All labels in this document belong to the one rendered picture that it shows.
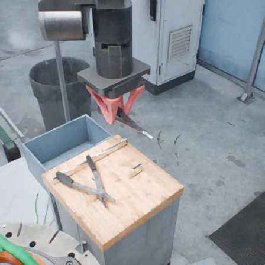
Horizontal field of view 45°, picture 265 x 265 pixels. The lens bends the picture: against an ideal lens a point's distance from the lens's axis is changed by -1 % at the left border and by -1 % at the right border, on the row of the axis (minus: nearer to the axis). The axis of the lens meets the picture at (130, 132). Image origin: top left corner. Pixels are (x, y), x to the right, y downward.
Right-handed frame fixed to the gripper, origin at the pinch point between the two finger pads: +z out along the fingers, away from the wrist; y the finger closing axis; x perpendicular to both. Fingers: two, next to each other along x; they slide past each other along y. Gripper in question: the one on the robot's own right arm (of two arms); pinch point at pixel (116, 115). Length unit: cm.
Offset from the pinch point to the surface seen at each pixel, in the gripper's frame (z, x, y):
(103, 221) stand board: 11.9, 8.9, 10.4
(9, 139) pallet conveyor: 43, -59, 4
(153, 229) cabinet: 19.5, 12.0, 1.5
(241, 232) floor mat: 118, 0, -80
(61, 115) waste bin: 85, -113, -44
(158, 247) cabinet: 28.3, 12.1, -0.5
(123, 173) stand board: 12.0, 2.7, 0.8
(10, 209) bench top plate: 40, -28, 17
